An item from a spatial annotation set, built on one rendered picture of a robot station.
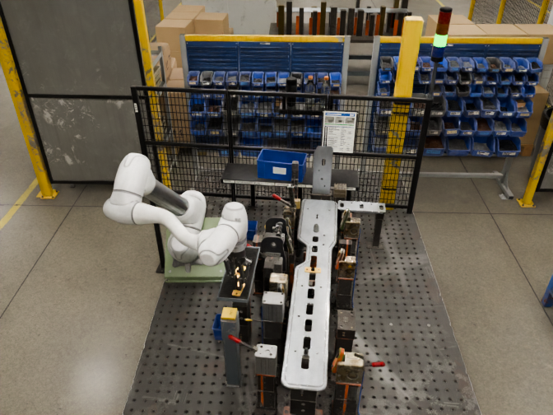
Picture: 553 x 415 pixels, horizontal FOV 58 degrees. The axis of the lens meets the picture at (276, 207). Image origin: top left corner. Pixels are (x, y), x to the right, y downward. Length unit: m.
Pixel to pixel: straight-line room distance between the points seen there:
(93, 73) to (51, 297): 1.88
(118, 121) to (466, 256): 3.26
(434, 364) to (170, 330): 1.35
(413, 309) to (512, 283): 1.62
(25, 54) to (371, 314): 3.53
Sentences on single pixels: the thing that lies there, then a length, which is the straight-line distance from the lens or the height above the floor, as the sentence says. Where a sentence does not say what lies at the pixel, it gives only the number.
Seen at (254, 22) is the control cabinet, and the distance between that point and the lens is 9.22.
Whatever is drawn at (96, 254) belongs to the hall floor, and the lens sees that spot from 4.52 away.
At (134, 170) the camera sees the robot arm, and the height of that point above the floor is 1.61.
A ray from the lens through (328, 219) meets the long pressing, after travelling 2.97.
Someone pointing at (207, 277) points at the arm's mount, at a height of 0.74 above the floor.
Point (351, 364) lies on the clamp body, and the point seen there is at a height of 1.06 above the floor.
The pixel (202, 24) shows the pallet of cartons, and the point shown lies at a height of 0.99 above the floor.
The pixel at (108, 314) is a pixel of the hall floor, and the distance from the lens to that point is 3.96.
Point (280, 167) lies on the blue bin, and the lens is 3.22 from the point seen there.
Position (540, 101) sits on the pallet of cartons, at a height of 0.65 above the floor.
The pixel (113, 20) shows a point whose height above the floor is 1.70.
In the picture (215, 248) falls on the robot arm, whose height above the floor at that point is 1.56.
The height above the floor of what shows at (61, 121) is 0.81.
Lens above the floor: 2.73
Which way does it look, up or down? 34 degrees down
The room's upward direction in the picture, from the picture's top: straight up
